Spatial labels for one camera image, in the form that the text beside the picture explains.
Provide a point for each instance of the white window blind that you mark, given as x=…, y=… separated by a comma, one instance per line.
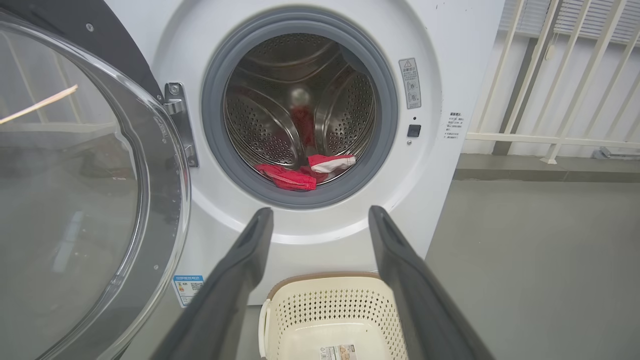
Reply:
x=600, y=17

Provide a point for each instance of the blue energy label sticker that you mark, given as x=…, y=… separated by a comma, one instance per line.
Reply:
x=187, y=290

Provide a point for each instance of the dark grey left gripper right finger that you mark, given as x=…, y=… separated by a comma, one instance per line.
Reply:
x=420, y=310

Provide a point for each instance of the grey warning label sticker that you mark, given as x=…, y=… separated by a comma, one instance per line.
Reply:
x=410, y=82

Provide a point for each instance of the cream basket with brown rim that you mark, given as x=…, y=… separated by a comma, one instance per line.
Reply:
x=325, y=310

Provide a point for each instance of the red and white garment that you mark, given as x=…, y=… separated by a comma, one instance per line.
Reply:
x=287, y=177

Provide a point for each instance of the black-rimmed glass washer door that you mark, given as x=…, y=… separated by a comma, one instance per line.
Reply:
x=75, y=200

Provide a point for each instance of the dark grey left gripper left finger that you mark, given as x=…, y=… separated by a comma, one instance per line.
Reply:
x=225, y=310

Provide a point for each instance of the white warning label sticker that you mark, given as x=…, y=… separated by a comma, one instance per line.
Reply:
x=337, y=352

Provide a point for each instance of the stainless steel washing machine drum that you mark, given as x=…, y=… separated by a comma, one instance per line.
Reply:
x=260, y=125

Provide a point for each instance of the white front-load washing machine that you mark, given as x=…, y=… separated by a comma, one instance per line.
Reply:
x=450, y=50

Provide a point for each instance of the black printed text sticker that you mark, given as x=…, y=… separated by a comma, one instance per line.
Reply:
x=454, y=125

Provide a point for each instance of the black door latch socket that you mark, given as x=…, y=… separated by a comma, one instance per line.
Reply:
x=414, y=130

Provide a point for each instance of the white metal railing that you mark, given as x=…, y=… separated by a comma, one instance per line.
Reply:
x=530, y=136

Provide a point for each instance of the metal door hinge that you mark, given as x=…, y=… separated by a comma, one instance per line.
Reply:
x=180, y=120

